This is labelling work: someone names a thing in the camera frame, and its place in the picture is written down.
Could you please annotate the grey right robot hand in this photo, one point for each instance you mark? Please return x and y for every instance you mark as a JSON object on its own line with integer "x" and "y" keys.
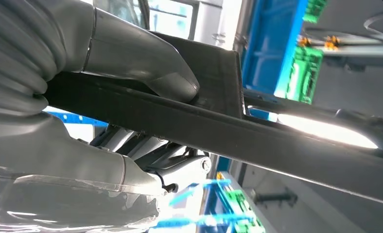
{"x": 49, "y": 154}

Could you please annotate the blue shelving rack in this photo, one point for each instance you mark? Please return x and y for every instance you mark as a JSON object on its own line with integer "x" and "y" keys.
{"x": 265, "y": 48}

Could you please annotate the green storage bin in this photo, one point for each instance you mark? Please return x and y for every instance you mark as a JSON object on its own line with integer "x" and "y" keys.
{"x": 314, "y": 9}
{"x": 304, "y": 74}
{"x": 243, "y": 209}

